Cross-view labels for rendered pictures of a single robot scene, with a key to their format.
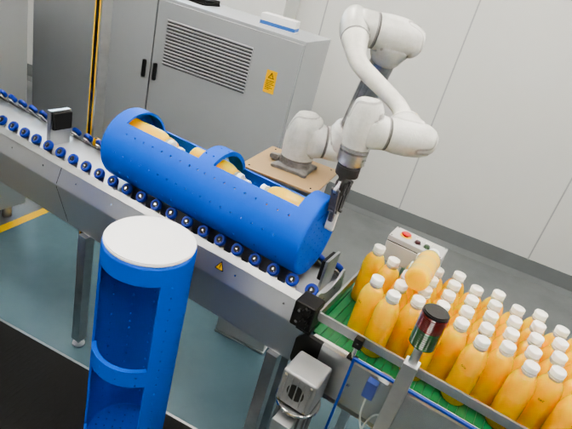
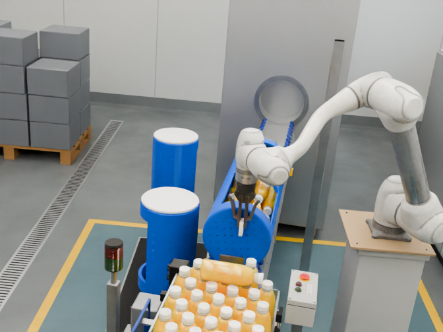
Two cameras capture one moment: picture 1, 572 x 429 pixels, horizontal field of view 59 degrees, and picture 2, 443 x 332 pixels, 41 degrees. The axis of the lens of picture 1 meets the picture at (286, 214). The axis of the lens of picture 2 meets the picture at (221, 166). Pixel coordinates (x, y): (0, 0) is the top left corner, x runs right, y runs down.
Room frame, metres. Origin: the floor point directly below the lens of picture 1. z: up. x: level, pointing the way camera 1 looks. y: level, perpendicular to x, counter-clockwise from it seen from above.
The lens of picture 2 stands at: (0.86, -2.13, 2.28)
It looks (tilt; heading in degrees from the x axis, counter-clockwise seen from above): 22 degrees down; 75
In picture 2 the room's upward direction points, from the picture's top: 5 degrees clockwise
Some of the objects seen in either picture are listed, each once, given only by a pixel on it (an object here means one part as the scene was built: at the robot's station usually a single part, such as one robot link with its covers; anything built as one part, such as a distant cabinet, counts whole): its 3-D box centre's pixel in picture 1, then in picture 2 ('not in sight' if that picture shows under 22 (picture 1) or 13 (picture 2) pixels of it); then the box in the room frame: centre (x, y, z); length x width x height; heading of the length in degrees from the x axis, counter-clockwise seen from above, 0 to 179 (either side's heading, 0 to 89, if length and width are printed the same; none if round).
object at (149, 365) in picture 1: (135, 348); (166, 278); (1.29, 0.37, 0.59); 0.28 x 0.28 x 0.88
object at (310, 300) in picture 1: (307, 312); (180, 274); (1.26, -0.14, 0.95); 0.10 x 0.07 x 0.10; 157
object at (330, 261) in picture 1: (326, 271); (231, 268); (1.46, -0.18, 0.99); 0.10 x 0.02 x 0.12; 157
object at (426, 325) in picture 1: (431, 321); (113, 249); (0.98, -0.39, 1.23); 0.06 x 0.06 x 0.04
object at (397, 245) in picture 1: (414, 253); (301, 297); (1.64, -0.49, 1.05); 0.20 x 0.10 x 0.10; 67
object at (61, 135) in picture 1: (60, 127); not in sight; (1.99, 1.04, 1.00); 0.10 x 0.04 x 0.15; 157
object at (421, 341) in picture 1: (425, 335); (113, 261); (0.98, -0.39, 1.18); 0.06 x 0.06 x 0.05
